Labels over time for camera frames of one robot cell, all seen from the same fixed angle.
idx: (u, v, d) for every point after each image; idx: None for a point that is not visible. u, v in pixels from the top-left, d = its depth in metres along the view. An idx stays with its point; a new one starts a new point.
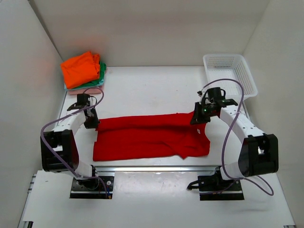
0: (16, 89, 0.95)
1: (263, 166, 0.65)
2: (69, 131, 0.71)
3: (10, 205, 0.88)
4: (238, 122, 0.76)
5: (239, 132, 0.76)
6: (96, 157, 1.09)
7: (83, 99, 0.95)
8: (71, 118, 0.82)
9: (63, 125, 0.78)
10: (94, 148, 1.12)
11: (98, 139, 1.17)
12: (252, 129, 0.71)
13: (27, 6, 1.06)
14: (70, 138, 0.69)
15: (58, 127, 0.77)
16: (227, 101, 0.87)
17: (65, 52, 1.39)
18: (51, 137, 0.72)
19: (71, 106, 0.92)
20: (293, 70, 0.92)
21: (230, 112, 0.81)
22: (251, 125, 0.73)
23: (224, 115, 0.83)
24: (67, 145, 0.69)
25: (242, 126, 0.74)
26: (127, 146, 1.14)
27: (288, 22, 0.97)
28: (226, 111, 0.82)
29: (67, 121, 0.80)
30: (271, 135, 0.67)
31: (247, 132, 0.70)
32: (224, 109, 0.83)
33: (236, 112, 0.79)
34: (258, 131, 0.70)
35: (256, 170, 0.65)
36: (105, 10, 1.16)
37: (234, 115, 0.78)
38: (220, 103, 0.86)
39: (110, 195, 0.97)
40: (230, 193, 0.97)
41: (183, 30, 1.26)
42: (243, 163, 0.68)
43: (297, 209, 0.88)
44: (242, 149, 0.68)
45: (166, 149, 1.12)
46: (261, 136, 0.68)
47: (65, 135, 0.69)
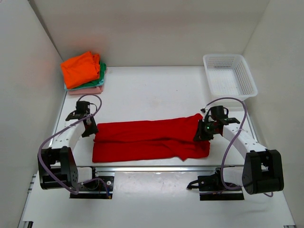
0: (16, 90, 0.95)
1: (267, 184, 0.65)
2: (67, 149, 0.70)
3: (10, 206, 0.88)
4: (241, 137, 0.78)
5: (241, 148, 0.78)
6: (96, 158, 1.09)
7: (82, 107, 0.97)
8: (71, 133, 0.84)
9: (61, 141, 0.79)
10: (94, 149, 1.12)
11: (96, 139, 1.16)
12: (255, 145, 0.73)
13: (27, 7, 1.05)
14: (67, 157, 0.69)
15: (56, 143, 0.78)
16: (230, 119, 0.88)
17: (65, 52, 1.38)
18: (49, 154, 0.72)
19: (70, 116, 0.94)
20: (293, 71, 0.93)
21: (232, 129, 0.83)
22: (254, 141, 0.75)
23: (227, 132, 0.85)
24: (66, 166, 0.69)
25: (244, 142, 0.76)
26: (127, 147, 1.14)
27: (288, 23, 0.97)
28: (228, 129, 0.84)
29: (65, 137, 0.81)
30: (275, 152, 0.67)
31: (249, 147, 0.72)
32: (227, 126, 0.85)
33: (238, 128, 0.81)
34: (260, 146, 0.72)
35: (259, 187, 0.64)
36: (105, 10, 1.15)
37: (235, 132, 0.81)
38: (223, 121, 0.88)
39: (110, 195, 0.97)
40: (229, 193, 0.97)
41: (183, 29, 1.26)
42: (247, 179, 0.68)
43: (296, 209, 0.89)
44: (245, 164, 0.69)
45: (166, 150, 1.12)
46: (264, 152, 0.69)
47: (64, 155, 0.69)
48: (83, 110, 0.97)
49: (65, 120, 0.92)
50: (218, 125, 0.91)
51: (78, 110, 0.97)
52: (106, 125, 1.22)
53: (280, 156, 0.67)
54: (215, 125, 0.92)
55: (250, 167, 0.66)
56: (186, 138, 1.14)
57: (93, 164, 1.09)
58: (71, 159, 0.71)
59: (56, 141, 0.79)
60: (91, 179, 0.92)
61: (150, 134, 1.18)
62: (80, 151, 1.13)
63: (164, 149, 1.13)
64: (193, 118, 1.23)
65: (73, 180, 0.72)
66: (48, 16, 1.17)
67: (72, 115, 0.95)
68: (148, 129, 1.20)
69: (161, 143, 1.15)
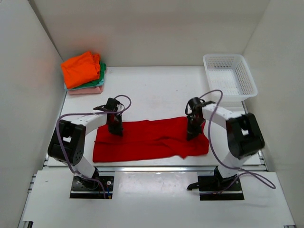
0: (16, 90, 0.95)
1: (250, 144, 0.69)
2: (82, 128, 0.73)
3: (10, 205, 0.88)
4: (218, 111, 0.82)
5: (221, 121, 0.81)
6: (97, 158, 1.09)
7: (111, 104, 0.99)
8: (92, 118, 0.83)
9: (80, 120, 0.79)
10: (95, 150, 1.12)
11: (96, 139, 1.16)
12: (232, 114, 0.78)
13: (27, 7, 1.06)
14: (80, 135, 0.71)
15: (76, 120, 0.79)
16: (206, 102, 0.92)
17: (65, 52, 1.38)
18: (66, 127, 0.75)
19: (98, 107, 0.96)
20: (293, 71, 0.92)
21: (210, 108, 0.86)
22: (230, 111, 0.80)
23: (205, 112, 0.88)
24: (76, 142, 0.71)
25: (222, 114, 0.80)
26: (127, 146, 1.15)
27: (288, 23, 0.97)
28: (205, 109, 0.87)
29: (86, 118, 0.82)
30: (250, 115, 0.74)
31: (227, 117, 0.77)
32: (204, 108, 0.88)
33: (214, 106, 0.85)
34: (236, 113, 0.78)
35: (244, 147, 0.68)
36: (105, 10, 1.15)
37: (212, 109, 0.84)
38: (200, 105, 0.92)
39: (110, 195, 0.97)
40: (229, 192, 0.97)
41: (183, 29, 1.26)
42: (232, 145, 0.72)
43: (296, 209, 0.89)
44: (228, 133, 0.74)
45: (165, 149, 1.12)
46: (241, 117, 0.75)
47: (78, 131, 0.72)
48: (111, 107, 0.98)
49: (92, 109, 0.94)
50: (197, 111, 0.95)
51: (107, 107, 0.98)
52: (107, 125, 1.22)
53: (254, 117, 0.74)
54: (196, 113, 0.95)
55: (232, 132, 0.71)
56: (183, 137, 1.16)
57: (93, 164, 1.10)
58: (81, 137, 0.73)
59: (77, 119, 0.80)
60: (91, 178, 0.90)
61: (150, 134, 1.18)
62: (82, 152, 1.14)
63: (163, 147, 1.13)
64: None
65: (76, 159, 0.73)
66: (48, 16, 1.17)
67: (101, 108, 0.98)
68: (148, 129, 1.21)
69: (160, 142, 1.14)
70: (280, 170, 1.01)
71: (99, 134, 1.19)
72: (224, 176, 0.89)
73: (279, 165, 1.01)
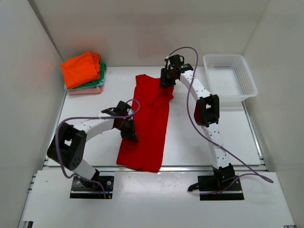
0: (16, 90, 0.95)
1: (209, 117, 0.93)
2: (83, 135, 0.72)
3: (10, 205, 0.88)
4: (193, 86, 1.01)
5: (194, 93, 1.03)
6: (150, 170, 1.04)
7: (122, 107, 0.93)
8: (97, 122, 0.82)
9: (84, 125, 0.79)
10: (142, 169, 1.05)
11: (128, 164, 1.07)
12: (203, 92, 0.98)
13: (27, 7, 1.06)
14: (80, 141, 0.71)
15: (79, 125, 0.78)
16: (185, 67, 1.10)
17: (65, 52, 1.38)
18: (68, 130, 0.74)
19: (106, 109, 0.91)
20: (292, 71, 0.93)
21: (187, 77, 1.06)
22: (202, 89, 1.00)
23: (184, 80, 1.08)
24: (74, 148, 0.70)
25: (195, 90, 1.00)
26: (150, 145, 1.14)
27: (288, 23, 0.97)
28: (185, 77, 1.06)
29: (90, 123, 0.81)
30: (215, 96, 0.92)
31: (199, 94, 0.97)
32: (183, 74, 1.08)
33: (192, 77, 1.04)
34: (205, 92, 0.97)
35: (204, 119, 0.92)
36: (105, 10, 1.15)
37: (190, 80, 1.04)
38: (179, 68, 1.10)
39: (109, 195, 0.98)
40: (229, 192, 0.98)
41: (183, 29, 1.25)
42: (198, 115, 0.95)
43: (296, 209, 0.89)
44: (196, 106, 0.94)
45: (162, 106, 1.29)
46: (208, 96, 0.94)
47: (77, 137, 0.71)
48: (121, 112, 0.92)
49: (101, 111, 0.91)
50: (176, 71, 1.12)
51: (116, 109, 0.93)
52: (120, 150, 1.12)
53: (218, 97, 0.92)
54: (175, 72, 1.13)
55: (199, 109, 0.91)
56: (160, 91, 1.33)
57: (93, 164, 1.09)
58: (81, 144, 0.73)
59: (80, 124, 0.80)
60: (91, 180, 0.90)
61: (144, 114, 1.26)
62: (86, 153, 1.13)
63: (160, 107, 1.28)
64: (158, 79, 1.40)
65: (72, 165, 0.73)
66: (48, 16, 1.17)
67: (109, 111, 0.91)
68: (139, 113, 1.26)
69: (156, 109, 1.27)
70: (280, 170, 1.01)
71: (123, 160, 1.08)
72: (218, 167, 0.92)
73: (279, 165, 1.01)
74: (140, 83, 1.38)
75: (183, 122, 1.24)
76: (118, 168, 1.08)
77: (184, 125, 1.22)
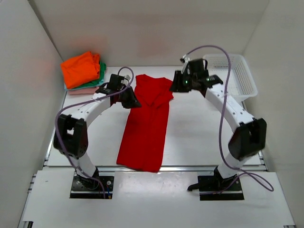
0: (16, 90, 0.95)
1: (253, 149, 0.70)
2: (83, 123, 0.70)
3: (11, 205, 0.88)
4: (228, 106, 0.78)
5: (228, 116, 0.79)
6: (150, 170, 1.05)
7: (115, 81, 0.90)
8: (94, 106, 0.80)
9: (81, 112, 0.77)
10: (142, 169, 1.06)
11: (128, 163, 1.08)
12: (242, 115, 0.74)
13: (27, 7, 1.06)
14: (81, 130, 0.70)
15: (76, 113, 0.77)
16: (212, 80, 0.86)
17: (65, 52, 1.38)
18: (67, 121, 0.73)
19: (100, 89, 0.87)
20: (292, 71, 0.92)
21: (218, 94, 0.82)
22: (241, 109, 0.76)
23: (211, 95, 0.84)
24: (78, 137, 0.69)
25: (232, 112, 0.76)
26: (150, 145, 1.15)
27: (288, 23, 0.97)
28: (214, 93, 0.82)
29: (87, 108, 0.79)
30: (262, 120, 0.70)
31: (238, 119, 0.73)
32: (211, 90, 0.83)
33: (224, 94, 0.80)
34: (247, 116, 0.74)
35: (245, 152, 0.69)
36: (105, 10, 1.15)
37: (222, 98, 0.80)
38: (205, 82, 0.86)
39: (109, 195, 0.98)
40: (229, 192, 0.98)
41: (183, 29, 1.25)
42: (235, 146, 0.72)
43: (296, 209, 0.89)
44: (234, 134, 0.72)
45: (162, 105, 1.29)
46: (251, 121, 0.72)
47: (78, 126, 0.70)
48: (115, 87, 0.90)
49: (95, 92, 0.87)
50: (199, 85, 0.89)
51: (110, 85, 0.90)
52: (120, 150, 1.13)
53: (265, 122, 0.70)
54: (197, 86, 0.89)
55: (239, 137, 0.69)
56: (160, 91, 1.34)
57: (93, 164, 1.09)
58: (83, 132, 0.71)
59: (77, 111, 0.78)
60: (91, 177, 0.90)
61: (144, 114, 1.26)
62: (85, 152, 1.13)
63: (160, 107, 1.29)
64: (158, 79, 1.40)
65: (80, 152, 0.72)
66: (48, 16, 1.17)
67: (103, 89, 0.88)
68: (140, 112, 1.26)
69: (156, 109, 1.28)
70: (280, 169, 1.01)
71: (123, 158, 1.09)
72: (224, 177, 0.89)
73: (279, 165, 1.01)
74: (140, 83, 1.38)
75: (183, 122, 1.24)
76: (118, 168, 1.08)
77: (184, 125, 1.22)
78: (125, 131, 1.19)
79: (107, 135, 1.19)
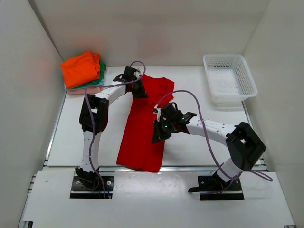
0: (16, 90, 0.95)
1: (254, 153, 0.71)
2: (106, 102, 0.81)
3: (10, 205, 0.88)
4: (209, 128, 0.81)
5: (213, 136, 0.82)
6: (150, 170, 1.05)
7: (128, 73, 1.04)
8: (113, 90, 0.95)
9: (104, 94, 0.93)
10: (142, 168, 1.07)
11: (127, 162, 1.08)
12: (225, 128, 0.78)
13: (27, 7, 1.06)
14: (104, 108, 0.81)
15: (99, 94, 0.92)
16: (187, 117, 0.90)
17: (65, 52, 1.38)
18: (91, 100, 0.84)
19: (117, 78, 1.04)
20: (293, 71, 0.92)
21: (196, 124, 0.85)
22: (222, 125, 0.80)
23: (193, 128, 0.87)
24: (101, 113, 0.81)
25: (215, 130, 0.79)
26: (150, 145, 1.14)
27: (288, 23, 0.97)
28: (193, 125, 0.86)
29: (108, 91, 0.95)
30: (243, 124, 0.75)
31: (223, 133, 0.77)
32: (189, 124, 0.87)
33: (201, 121, 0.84)
34: (229, 127, 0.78)
35: (251, 159, 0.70)
36: (105, 10, 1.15)
37: (200, 125, 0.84)
38: (182, 121, 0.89)
39: (110, 195, 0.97)
40: (229, 192, 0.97)
41: (183, 29, 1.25)
42: (239, 159, 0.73)
43: (296, 210, 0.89)
44: (231, 150, 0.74)
45: (163, 105, 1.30)
46: (235, 128, 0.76)
47: (102, 104, 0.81)
48: (128, 77, 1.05)
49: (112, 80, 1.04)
50: (180, 127, 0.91)
51: (125, 76, 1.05)
52: (120, 149, 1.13)
53: (247, 123, 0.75)
54: (178, 128, 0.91)
55: (235, 148, 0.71)
56: (160, 91, 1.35)
57: None
58: (106, 110, 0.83)
59: (100, 92, 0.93)
60: (96, 172, 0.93)
61: (144, 113, 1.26)
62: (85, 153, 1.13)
63: (161, 106, 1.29)
64: (158, 79, 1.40)
65: (102, 127, 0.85)
66: (48, 16, 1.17)
67: (119, 79, 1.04)
68: (140, 112, 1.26)
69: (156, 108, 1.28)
70: (280, 169, 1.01)
71: (123, 157, 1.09)
72: (226, 181, 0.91)
73: (279, 165, 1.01)
74: None
75: None
76: (118, 168, 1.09)
77: None
78: (125, 131, 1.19)
79: (107, 135, 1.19)
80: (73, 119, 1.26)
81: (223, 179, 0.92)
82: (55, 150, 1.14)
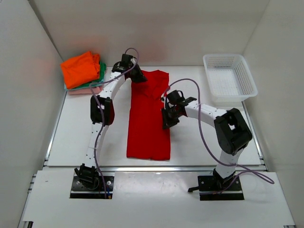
0: (16, 90, 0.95)
1: (239, 138, 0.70)
2: (109, 100, 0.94)
3: (10, 206, 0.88)
4: (203, 110, 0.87)
5: (207, 119, 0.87)
6: (161, 158, 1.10)
7: (126, 60, 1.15)
8: (114, 85, 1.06)
9: (106, 91, 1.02)
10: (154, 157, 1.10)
11: (137, 155, 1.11)
12: (217, 111, 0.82)
13: (27, 7, 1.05)
14: (109, 106, 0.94)
15: (103, 92, 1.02)
16: (187, 100, 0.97)
17: (65, 52, 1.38)
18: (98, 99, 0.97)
19: (115, 67, 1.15)
20: (293, 71, 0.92)
21: (193, 107, 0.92)
22: (215, 109, 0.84)
23: (190, 111, 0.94)
24: (108, 111, 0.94)
25: (207, 113, 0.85)
26: (157, 133, 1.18)
27: (288, 23, 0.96)
28: (190, 108, 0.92)
29: (110, 88, 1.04)
30: (235, 110, 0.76)
31: (214, 115, 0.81)
32: (187, 106, 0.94)
33: (198, 105, 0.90)
34: (221, 111, 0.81)
35: (233, 143, 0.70)
36: (105, 10, 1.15)
37: (197, 108, 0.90)
38: (182, 104, 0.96)
39: (109, 195, 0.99)
40: (229, 192, 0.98)
41: (183, 28, 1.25)
42: (223, 142, 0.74)
43: (296, 209, 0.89)
44: (218, 132, 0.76)
45: (162, 96, 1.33)
46: (227, 114, 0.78)
47: (107, 102, 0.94)
48: (126, 63, 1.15)
49: (112, 71, 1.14)
50: (179, 108, 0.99)
51: (122, 63, 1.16)
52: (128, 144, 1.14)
53: (239, 111, 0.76)
54: (178, 109, 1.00)
55: (220, 129, 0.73)
56: (157, 83, 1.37)
57: None
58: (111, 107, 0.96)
59: (103, 91, 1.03)
60: (95, 167, 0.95)
61: (145, 107, 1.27)
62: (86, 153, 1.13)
63: (160, 97, 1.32)
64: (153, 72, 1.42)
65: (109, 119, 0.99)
66: (48, 16, 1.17)
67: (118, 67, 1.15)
68: (141, 106, 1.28)
69: (155, 99, 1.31)
70: (280, 169, 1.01)
71: (131, 151, 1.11)
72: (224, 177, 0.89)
73: (279, 165, 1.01)
74: None
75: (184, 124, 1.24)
76: (118, 169, 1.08)
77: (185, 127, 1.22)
78: (129, 128, 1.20)
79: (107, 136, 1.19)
80: (73, 119, 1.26)
81: (221, 176, 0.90)
82: (55, 150, 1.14)
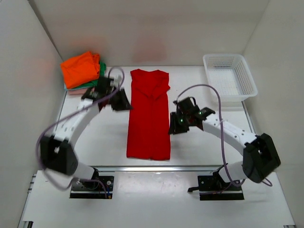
0: (16, 90, 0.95)
1: (268, 168, 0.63)
2: (66, 145, 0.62)
3: (10, 205, 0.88)
4: (227, 131, 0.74)
5: (231, 141, 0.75)
6: (161, 158, 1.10)
7: (103, 84, 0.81)
8: (79, 119, 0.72)
9: (65, 130, 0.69)
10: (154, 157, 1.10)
11: (137, 155, 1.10)
12: (244, 135, 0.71)
13: (27, 6, 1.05)
14: (65, 154, 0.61)
15: (60, 132, 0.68)
16: (204, 112, 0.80)
17: (65, 52, 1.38)
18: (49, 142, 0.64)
19: (86, 93, 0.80)
20: (293, 71, 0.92)
21: (213, 123, 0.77)
22: (241, 130, 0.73)
23: (208, 127, 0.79)
24: (63, 163, 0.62)
25: (233, 135, 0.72)
26: (156, 133, 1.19)
27: (288, 23, 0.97)
28: (209, 124, 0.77)
29: (71, 124, 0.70)
30: (265, 135, 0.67)
31: (242, 140, 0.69)
32: (205, 121, 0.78)
33: (220, 122, 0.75)
34: (250, 135, 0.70)
35: (263, 173, 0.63)
36: (105, 10, 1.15)
37: (219, 125, 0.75)
38: (197, 116, 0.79)
39: (110, 195, 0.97)
40: (229, 192, 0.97)
41: (183, 28, 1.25)
42: (250, 170, 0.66)
43: (296, 209, 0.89)
44: (244, 158, 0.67)
45: (162, 96, 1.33)
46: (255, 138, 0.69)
47: (62, 149, 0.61)
48: (103, 90, 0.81)
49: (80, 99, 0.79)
50: (194, 120, 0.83)
51: (98, 89, 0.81)
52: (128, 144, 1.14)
53: (270, 137, 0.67)
54: (192, 121, 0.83)
55: (250, 159, 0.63)
56: (157, 83, 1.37)
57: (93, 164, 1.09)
58: (69, 153, 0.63)
59: (61, 129, 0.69)
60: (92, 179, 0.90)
61: (145, 108, 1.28)
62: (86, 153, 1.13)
63: (160, 97, 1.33)
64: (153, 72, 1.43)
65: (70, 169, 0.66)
66: (48, 16, 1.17)
67: (90, 92, 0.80)
68: (141, 106, 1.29)
69: (155, 99, 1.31)
70: (280, 169, 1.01)
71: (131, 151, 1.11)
72: (226, 180, 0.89)
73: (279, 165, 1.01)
74: (137, 78, 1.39)
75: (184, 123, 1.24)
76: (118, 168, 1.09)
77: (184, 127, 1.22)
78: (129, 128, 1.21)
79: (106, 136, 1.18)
80: None
81: (223, 179, 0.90)
82: None
